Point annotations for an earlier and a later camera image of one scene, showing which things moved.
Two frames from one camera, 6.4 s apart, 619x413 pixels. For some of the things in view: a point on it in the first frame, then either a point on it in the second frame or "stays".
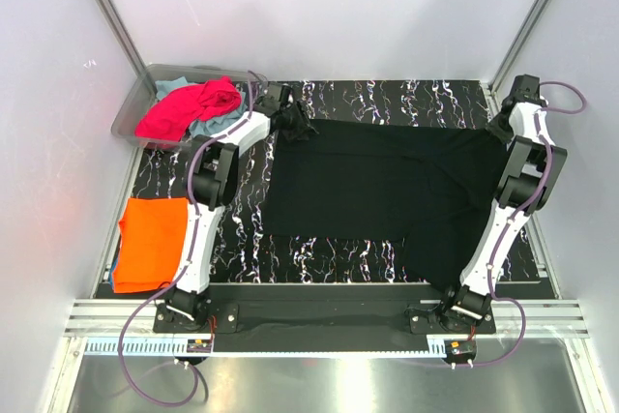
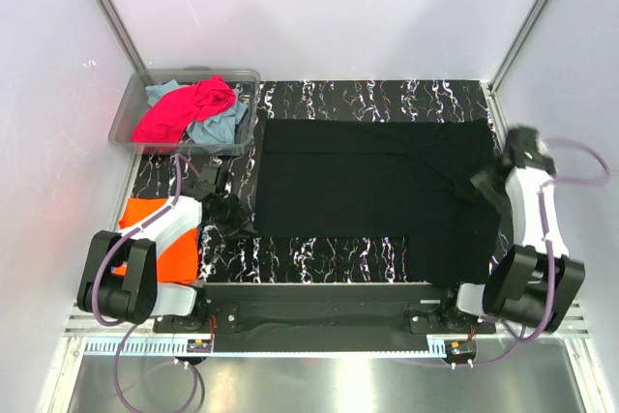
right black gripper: (492, 128) -> (481, 181)
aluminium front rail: (104, 319) stays
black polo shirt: (434, 188) stays
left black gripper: (303, 126) -> (241, 220)
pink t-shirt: (170, 114) stays
